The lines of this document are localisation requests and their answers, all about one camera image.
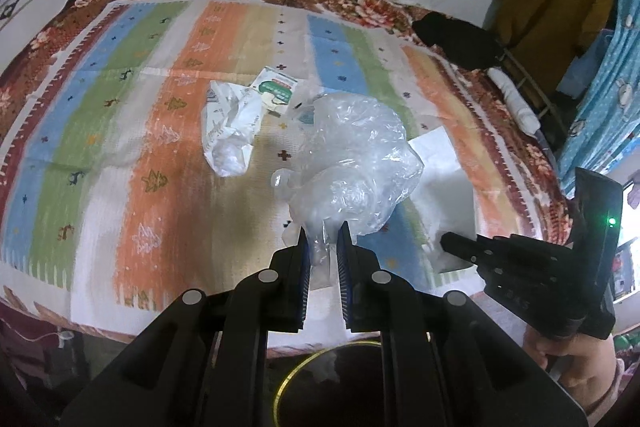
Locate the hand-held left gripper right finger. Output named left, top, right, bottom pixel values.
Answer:
left=336, top=222, right=589, bottom=427

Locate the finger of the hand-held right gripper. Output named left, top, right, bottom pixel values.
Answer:
left=439, top=231, right=503, bottom=275

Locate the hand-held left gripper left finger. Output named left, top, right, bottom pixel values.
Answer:
left=60, top=227, right=313, bottom=427

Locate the white paper sheet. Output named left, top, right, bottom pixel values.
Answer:
left=406, top=127, right=477, bottom=280

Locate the black bin with yellow rim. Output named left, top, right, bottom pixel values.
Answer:
left=266, top=339, right=390, bottom=427

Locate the clear plastic bag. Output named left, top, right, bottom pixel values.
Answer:
left=270, top=91, right=426, bottom=292

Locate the white green snack packet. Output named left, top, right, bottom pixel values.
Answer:
left=248, top=66, right=299, bottom=114

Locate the person's right forearm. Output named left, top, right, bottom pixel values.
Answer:
left=565, top=347, right=628, bottom=423

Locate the person's right hand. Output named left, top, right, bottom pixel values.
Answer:
left=522, top=322, right=618, bottom=408

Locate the white rolled cloth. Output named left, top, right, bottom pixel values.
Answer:
left=487, top=67, right=542, bottom=134

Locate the crumpled white plastic bag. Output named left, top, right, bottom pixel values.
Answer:
left=200, top=79, right=262, bottom=178

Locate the blue printed cloth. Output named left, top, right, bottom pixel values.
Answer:
left=554, top=0, right=640, bottom=198

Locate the black cloth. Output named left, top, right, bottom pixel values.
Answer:
left=412, top=13, right=507, bottom=70

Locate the mustard yellow jacket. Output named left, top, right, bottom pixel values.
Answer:
left=492, top=0, right=617, bottom=96

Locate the metal chair frame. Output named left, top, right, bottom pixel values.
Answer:
left=500, top=49, right=568, bottom=140

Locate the white cable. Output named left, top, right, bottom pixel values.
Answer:
left=20, top=329, right=76, bottom=350

